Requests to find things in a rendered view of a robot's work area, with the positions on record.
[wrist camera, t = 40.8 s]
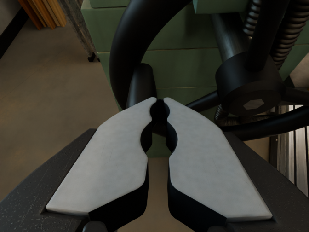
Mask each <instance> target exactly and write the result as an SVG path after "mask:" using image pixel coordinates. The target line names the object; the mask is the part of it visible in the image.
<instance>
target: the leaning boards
mask: <svg viewBox="0 0 309 232"><path fill-rule="evenodd" d="M18 2H19V3H20V4H21V6H22V7H23V9H24V10H25V11H26V13H27V14H28V16H29V17H30V19H31V20H32V22H33V23H34V24H35V26H36V27H37V29H38V30H41V28H42V27H43V26H44V27H46V26H48V27H50V28H51V29H52V30H54V28H55V26H56V25H57V26H62V27H64V26H65V25H66V23H67V21H66V19H65V17H66V16H65V14H64V12H63V11H62V9H61V7H60V5H59V3H58V1H57V0H18Z"/></svg>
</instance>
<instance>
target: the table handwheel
mask: <svg viewBox="0 0 309 232"><path fill-rule="evenodd" d="M191 1H193V0H130V2H129V4H128V5H127V7H126V9H125V11H124V13H123V15H122V17H121V19H120V21H119V23H118V26H117V28H116V31H115V34H114V37H113V41H112V45H111V50H110V57H109V78H110V84H111V87H112V90H113V93H114V96H115V98H116V100H117V102H118V104H119V105H120V107H121V108H122V110H125V109H126V103H127V98H128V93H129V88H130V83H131V80H132V75H133V71H134V68H135V66H136V65H137V64H140V63H141V61H142V59H143V57H144V54H145V52H146V51H147V49H148V47H149V45H150V44H151V42H152V41H153V39H154V38H155V37H156V36H157V34H158V33H159V32H160V31H161V29H162V28H163V27H164V26H165V25H166V24H167V23H168V22H169V21H170V20H171V19H172V18H173V17H174V16H175V15H176V14H177V13H178V12H179V11H181V10H182V9H183V8H184V7H185V6H186V5H187V4H189V3H190V2H191ZM289 1H290V0H263V1H262V4H261V8H260V12H259V16H258V19H257V23H256V26H255V29H254V32H253V35H252V39H251V41H250V39H249V37H248V36H247V35H246V34H245V33H244V32H243V31H242V26H243V22H242V19H241V17H240V14H239V12H236V13H215V14H209V16H210V19H211V23H212V27H213V31H214V34H215V38H216V41H217V46H218V49H219V53H220V56H221V60H222V64H221V65H220V66H219V68H218V70H217V71H216V74H215V80H216V84H217V90H216V91H213V92H211V93H209V94H207V95H205V96H203V97H201V98H199V99H197V100H195V101H193V102H191V103H189V104H187V105H185V106H187V107H189V108H191V109H192V110H194V111H196V112H198V113H199V112H202V111H205V110H207V109H210V108H213V107H215V106H218V105H221V106H222V109H223V110H224V111H226V112H228V113H230V114H232V115H235V116H253V115H257V114H260V113H263V112H266V111H268V110H270V109H272V108H273V107H275V106H276V105H277V104H278V103H279V102H280V101H286V102H291V103H296V104H302V105H303V106H301V107H299V108H296V109H294V110H291V111H289V112H286V113H283V114H280V115H277V116H274V117H271V118H267V119H264V120H260V121H256V122H251V123H246V124H240V125H233V126H224V127H219V128H220V129H221V130H222V131H223V132H232V133H233V134H234V135H235V136H237V137H238V138H239V139H240V140H242V141H249V140H255V139H262V138H266V137H271V136H275V135H279V134H283V133H287V132H290V131H294V130H297V129H300V128H304V127H307V126H309V92H305V91H301V90H297V89H294V88H291V87H287V86H285V84H284V82H283V80H282V78H281V76H280V74H279V72H278V70H277V67H276V65H275V63H274V61H273V59H272V57H271V56H270V55H269V52H270V50H271V47H272V45H273V42H274V39H275V36H276V33H277V31H278V28H279V25H280V23H281V20H282V18H283V16H284V13H285V11H286V8H287V6H288V4H289ZM152 133H155V134H157V135H159V136H162V137H165V138H166V127H165V125H164V124H163V123H162V122H160V117H159V122H158V123H157V124H156V125H155V127H154V128H153V129H152Z"/></svg>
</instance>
